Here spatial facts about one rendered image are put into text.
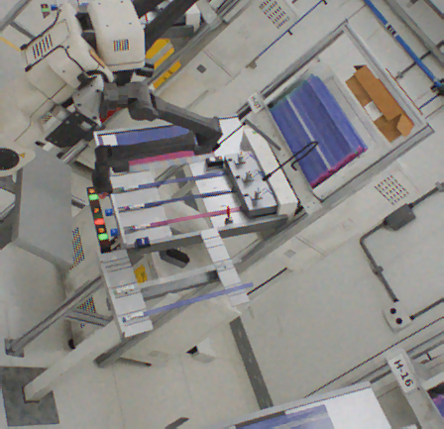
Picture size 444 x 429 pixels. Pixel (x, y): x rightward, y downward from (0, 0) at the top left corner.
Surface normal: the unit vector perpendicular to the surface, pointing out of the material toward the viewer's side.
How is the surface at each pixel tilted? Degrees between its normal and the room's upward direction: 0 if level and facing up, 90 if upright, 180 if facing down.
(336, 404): 44
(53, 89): 90
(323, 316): 89
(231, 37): 90
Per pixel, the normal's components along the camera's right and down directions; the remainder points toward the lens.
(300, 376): -0.58, -0.35
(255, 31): 0.31, 0.74
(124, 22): 0.07, -0.65
